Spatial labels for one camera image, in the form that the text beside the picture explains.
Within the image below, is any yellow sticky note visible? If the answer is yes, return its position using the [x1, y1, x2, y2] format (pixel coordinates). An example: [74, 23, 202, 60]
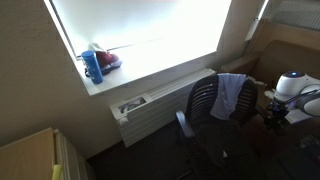
[51, 165, 62, 180]

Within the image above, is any wooden drawer cabinet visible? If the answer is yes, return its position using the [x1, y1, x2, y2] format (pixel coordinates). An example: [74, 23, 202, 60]
[0, 128, 96, 180]

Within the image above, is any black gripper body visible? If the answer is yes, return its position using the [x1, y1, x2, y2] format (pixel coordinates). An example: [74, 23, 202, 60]
[265, 102, 289, 134]

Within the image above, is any red sneaker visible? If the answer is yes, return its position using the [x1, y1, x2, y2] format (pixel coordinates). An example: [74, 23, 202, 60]
[89, 43, 122, 75]

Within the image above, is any blue water bottle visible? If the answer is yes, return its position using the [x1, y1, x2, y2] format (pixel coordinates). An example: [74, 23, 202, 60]
[81, 50, 103, 84]

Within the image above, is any white wall radiator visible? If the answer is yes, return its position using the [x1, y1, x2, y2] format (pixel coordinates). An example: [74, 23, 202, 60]
[110, 68, 215, 147]

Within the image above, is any brown leather couch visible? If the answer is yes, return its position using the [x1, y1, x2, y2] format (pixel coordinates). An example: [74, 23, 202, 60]
[220, 19, 320, 101]

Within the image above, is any blue shirt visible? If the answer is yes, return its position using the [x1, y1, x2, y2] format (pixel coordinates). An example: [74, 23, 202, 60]
[210, 73, 247, 120]

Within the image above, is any black mesh office chair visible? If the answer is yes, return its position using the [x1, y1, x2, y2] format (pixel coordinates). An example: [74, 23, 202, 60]
[176, 74, 266, 180]

